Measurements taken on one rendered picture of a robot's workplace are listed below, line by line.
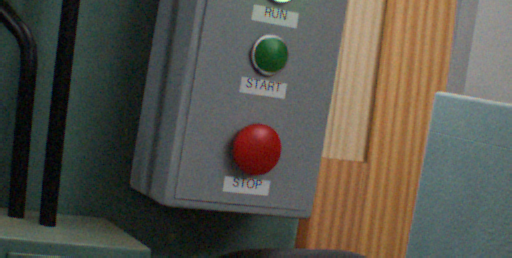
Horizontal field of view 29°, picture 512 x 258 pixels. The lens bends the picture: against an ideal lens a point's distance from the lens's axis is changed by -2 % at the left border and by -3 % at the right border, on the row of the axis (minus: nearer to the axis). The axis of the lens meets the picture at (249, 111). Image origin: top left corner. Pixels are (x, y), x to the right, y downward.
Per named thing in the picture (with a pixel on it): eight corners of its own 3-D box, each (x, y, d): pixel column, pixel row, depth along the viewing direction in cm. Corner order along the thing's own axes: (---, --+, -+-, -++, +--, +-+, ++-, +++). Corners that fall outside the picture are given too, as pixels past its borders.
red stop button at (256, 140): (225, 170, 59) (234, 119, 59) (271, 175, 60) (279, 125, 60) (233, 174, 58) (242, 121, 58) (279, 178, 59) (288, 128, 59)
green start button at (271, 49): (247, 72, 59) (254, 30, 58) (283, 77, 60) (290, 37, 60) (252, 73, 58) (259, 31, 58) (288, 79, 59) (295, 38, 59)
